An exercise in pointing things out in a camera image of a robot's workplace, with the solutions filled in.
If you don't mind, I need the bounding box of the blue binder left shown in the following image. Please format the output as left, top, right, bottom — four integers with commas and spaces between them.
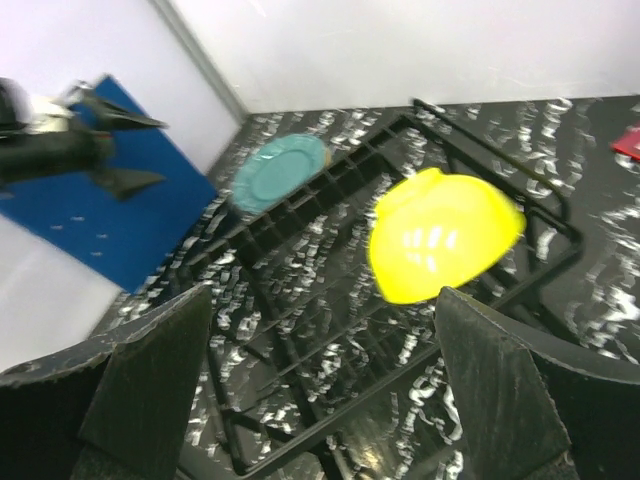
1, 77, 216, 293

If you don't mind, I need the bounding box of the teal scalloped plate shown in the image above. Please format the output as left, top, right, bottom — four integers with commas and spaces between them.
231, 134, 327, 214

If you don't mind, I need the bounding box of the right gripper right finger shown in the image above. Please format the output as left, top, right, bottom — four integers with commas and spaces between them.
435, 288, 639, 479

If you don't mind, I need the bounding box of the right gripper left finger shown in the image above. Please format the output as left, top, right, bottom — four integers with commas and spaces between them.
1, 284, 212, 479

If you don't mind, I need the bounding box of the black wire dish rack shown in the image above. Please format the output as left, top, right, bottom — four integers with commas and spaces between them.
181, 100, 584, 479

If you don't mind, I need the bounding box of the dark red card booklet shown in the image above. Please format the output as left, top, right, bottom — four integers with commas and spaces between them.
610, 123, 640, 161

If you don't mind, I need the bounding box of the yellow bowl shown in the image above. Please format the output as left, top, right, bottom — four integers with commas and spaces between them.
367, 167, 526, 305

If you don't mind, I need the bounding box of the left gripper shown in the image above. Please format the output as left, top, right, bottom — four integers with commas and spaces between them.
1, 78, 167, 201

